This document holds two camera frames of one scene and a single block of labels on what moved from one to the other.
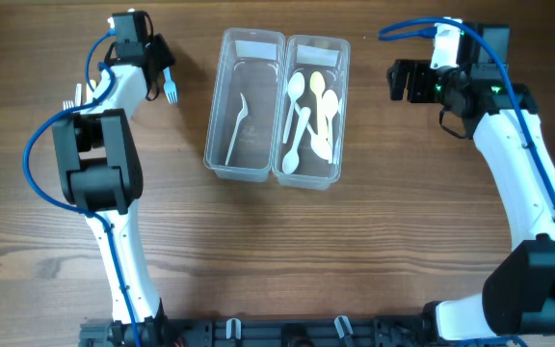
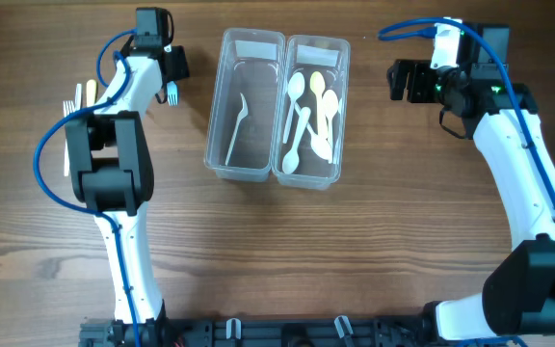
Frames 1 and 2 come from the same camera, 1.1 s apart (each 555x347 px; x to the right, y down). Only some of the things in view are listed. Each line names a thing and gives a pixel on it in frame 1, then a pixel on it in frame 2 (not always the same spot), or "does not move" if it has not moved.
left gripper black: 169,58 -> 184,67
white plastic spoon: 320,144 does not move
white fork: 78,94 does not move
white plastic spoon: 291,158 does not move
